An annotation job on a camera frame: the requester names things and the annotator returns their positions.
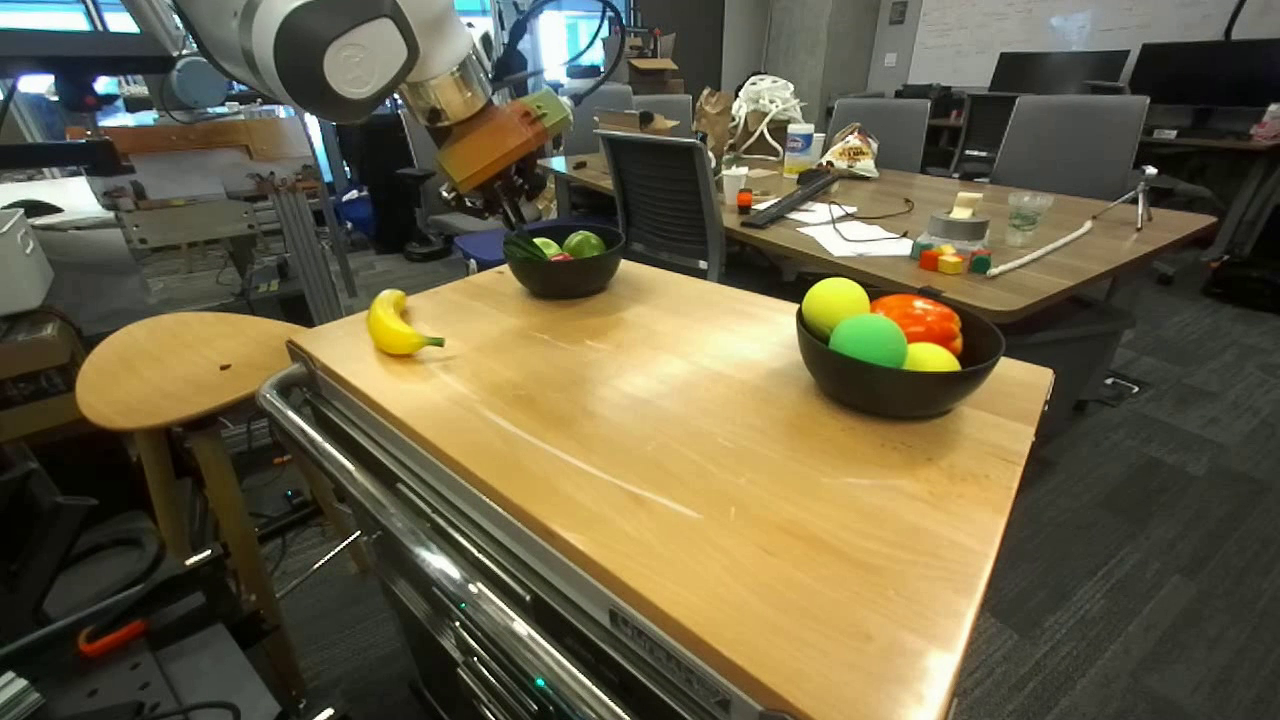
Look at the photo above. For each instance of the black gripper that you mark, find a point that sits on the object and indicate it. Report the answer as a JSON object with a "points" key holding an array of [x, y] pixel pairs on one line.
{"points": [[507, 199]]}

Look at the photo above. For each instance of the yellow toy banana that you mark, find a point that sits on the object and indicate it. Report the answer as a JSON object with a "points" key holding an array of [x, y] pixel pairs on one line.
{"points": [[391, 331]]}

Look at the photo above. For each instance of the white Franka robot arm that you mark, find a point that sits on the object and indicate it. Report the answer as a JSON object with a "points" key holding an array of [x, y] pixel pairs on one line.
{"points": [[292, 46]]}

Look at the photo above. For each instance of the small black bowl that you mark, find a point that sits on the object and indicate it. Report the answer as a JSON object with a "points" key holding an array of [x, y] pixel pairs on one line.
{"points": [[566, 281]]}

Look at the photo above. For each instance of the black mesh office chair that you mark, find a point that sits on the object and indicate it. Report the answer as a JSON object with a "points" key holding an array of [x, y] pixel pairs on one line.
{"points": [[660, 203]]}

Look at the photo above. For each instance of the cardboard box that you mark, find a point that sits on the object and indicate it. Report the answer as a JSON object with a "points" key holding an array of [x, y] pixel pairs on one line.
{"points": [[652, 78]]}

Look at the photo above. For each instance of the long black bar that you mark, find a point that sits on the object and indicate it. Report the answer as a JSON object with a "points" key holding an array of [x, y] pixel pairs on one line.
{"points": [[793, 199]]}

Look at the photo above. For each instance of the clear water bottle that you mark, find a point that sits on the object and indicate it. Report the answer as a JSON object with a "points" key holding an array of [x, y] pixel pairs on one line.
{"points": [[800, 146]]}

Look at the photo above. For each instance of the wooden crate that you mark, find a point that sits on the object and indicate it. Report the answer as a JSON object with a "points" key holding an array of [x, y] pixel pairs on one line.
{"points": [[215, 143]]}

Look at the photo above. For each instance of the grey robot joint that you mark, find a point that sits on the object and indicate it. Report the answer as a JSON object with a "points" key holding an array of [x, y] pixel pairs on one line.
{"points": [[194, 87]]}

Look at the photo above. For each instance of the yellow-green toy ball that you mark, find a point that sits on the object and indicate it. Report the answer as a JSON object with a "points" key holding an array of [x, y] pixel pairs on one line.
{"points": [[832, 307]]}

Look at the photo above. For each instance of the crumpled plastic bag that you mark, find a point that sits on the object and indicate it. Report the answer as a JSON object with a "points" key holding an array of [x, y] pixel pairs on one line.
{"points": [[855, 152]]}

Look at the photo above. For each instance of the white paper sheets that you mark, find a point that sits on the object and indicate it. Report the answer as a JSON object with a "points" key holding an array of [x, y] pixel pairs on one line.
{"points": [[860, 242]]}

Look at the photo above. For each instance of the round wooden stool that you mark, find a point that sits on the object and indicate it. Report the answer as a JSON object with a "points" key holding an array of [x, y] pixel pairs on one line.
{"points": [[173, 364]]}

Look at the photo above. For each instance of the green toy ball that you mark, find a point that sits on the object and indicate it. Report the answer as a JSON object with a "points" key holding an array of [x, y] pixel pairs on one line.
{"points": [[864, 341]]}

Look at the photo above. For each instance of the orange toy bell pepper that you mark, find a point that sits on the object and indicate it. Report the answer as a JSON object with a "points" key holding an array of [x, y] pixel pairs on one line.
{"points": [[921, 321]]}

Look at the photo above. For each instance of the large black bowl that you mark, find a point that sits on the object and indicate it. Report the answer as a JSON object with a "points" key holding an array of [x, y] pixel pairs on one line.
{"points": [[894, 392]]}

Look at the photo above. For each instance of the wooden butcher block table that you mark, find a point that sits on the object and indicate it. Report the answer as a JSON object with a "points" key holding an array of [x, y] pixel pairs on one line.
{"points": [[482, 641]]}

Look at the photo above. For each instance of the colourful toy blocks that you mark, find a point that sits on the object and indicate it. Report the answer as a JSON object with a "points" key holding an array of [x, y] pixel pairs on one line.
{"points": [[948, 262]]}

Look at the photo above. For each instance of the yellow toy lemon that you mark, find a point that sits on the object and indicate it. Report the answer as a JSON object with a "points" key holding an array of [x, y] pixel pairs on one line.
{"points": [[930, 359]]}

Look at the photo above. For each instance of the white appliance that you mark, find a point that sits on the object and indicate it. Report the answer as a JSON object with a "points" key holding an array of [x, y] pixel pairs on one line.
{"points": [[21, 265]]}

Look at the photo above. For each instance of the clear plastic cup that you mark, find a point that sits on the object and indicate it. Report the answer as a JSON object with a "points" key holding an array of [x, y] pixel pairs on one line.
{"points": [[1030, 214]]}

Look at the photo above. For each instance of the thin white stick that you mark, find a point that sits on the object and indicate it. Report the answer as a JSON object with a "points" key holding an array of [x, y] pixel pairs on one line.
{"points": [[1044, 245]]}

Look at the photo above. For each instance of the wooden office table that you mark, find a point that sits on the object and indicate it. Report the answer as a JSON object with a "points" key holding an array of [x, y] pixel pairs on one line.
{"points": [[1065, 262]]}

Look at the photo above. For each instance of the black perforated breadboard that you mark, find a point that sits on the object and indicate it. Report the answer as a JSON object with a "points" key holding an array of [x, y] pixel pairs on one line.
{"points": [[202, 673]]}

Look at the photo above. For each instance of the black computer monitor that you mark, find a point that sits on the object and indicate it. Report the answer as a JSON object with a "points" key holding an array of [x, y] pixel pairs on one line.
{"points": [[1203, 69], [1063, 69]]}

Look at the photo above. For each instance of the orange black clamp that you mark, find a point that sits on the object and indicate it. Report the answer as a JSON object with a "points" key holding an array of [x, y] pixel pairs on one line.
{"points": [[113, 636]]}

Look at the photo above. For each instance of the small tripod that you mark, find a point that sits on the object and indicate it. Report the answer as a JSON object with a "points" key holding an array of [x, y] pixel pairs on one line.
{"points": [[1144, 187]]}

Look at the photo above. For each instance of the aluminium frame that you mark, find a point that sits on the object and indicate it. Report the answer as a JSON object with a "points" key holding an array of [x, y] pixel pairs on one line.
{"points": [[202, 223]]}

